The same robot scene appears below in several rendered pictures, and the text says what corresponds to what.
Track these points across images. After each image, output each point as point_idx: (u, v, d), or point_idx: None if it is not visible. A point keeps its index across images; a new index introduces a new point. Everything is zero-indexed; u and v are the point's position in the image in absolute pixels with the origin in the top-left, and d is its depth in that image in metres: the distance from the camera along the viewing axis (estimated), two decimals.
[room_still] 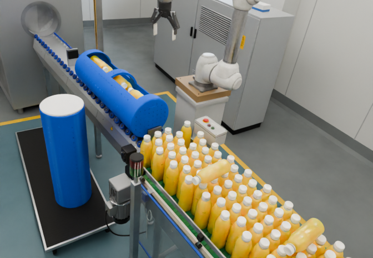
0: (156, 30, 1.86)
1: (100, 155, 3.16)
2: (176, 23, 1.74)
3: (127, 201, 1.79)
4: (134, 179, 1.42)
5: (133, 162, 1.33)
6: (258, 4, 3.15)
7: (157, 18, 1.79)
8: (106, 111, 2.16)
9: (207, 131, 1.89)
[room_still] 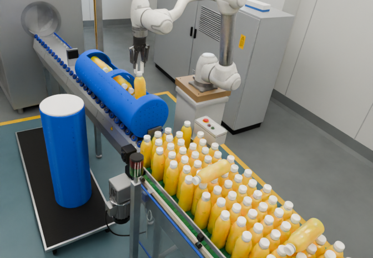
0: (141, 68, 1.87)
1: (100, 155, 3.16)
2: (130, 57, 1.79)
3: (127, 201, 1.79)
4: (134, 179, 1.42)
5: (133, 162, 1.33)
6: (258, 4, 3.15)
7: (141, 52, 1.83)
8: (106, 111, 2.16)
9: (207, 131, 1.89)
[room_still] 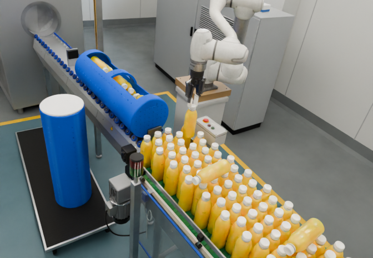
0: (195, 101, 1.74)
1: (100, 155, 3.16)
2: (186, 91, 1.66)
3: (127, 201, 1.79)
4: (134, 179, 1.42)
5: (133, 162, 1.33)
6: None
7: (196, 86, 1.70)
8: (106, 111, 2.16)
9: (207, 131, 1.89)
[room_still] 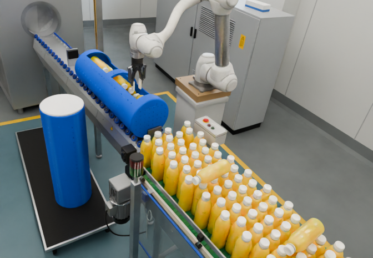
0: (140, 85, 2.05)
1: (100, 155, 3.16)
2: (128, 76, 1.96)
3: (127, 201, 1.79)
4: (134, 179, 1.42)
5: (133, 162, 1.33)
6: (258, 4, 3.15)
7: (139, 71, 2.01)
8: (106, 111, 2.16)
9: (207, 131, 1.89)
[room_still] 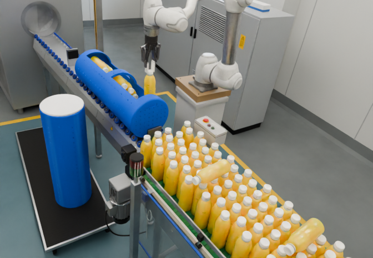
0: (152, 67, 1.86)
1: (100, 155, 3.16)
2: (141, 56, 1.78)
3: (127, 201, 1.79)
4: (134, 179, 1.42)
5: (133, 162, 1.33)
6: (258, 4, 3.15)
7: (152, 51, 1.82)
8: (106, 111, 2.16)
9: (207, 131, 1.89)
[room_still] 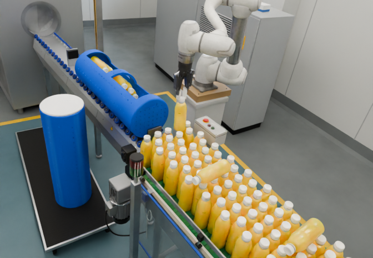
0: (184, 94, 1.74)
1: (100, 155, 3.16)
2: (174, 84, 1.66)
3: (127, 201, 1.79)
4: (134, 179, 1.42)
5: (133, 162, 1.33)
6: None
7: (185, 78, 1.70)
8: (106, 111, 2.16)
9: (207, 131, 1.89)
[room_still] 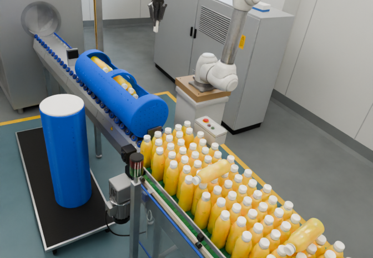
0: (155, 26, 1.89)
1: (100, 155, 3.16)
2: (163, 14, 1.86)
3: (127, 201, 1.79)
4: (134, 179, 1.42)
5: (133, 162, 1.33)
6: (258, 4, 3.15)
7: (156, 12, 1.82)
8: (106, 111, 2.16)
9: (207, 131, 1.89)
